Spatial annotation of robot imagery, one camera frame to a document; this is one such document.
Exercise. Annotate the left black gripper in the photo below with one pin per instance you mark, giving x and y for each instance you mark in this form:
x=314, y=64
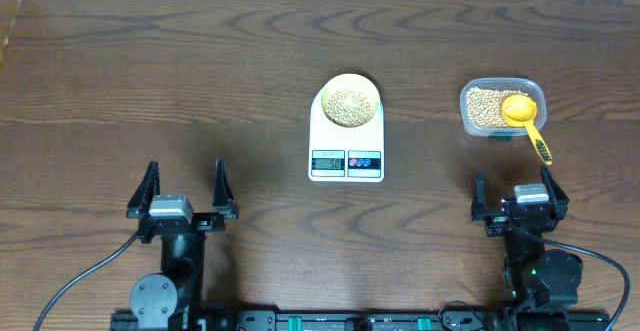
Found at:
x=224, y=208

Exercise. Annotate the yellow measuring scoop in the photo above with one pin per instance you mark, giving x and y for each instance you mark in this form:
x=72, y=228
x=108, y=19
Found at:
x=519, y=111

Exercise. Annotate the soybeans in bowl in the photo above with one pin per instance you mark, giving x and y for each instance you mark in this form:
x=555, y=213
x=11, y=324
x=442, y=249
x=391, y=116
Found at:
x=349, y=108

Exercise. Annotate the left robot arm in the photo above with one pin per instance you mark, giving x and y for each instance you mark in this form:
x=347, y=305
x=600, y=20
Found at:
x=171, y=299

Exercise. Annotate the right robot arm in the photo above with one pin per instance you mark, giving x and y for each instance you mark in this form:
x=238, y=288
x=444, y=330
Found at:
x=544, y=281

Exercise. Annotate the pile of soybeans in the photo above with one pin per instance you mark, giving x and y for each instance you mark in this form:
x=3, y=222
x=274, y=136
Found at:
x=484, y=106

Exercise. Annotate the pale yellow bowl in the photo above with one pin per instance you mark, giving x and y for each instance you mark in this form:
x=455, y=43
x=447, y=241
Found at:
x=352, y=81

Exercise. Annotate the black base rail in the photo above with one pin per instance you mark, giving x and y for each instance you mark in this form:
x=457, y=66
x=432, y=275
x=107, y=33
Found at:
x=447, y=320

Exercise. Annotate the white digital kitchen scale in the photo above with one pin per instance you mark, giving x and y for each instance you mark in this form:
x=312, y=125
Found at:
x=340, y=154

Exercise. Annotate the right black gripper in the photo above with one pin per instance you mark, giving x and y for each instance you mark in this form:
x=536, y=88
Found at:
x=495, y=223

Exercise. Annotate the clear plastic container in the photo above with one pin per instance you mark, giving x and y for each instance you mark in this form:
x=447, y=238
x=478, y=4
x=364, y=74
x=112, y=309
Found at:
x=532, y=89

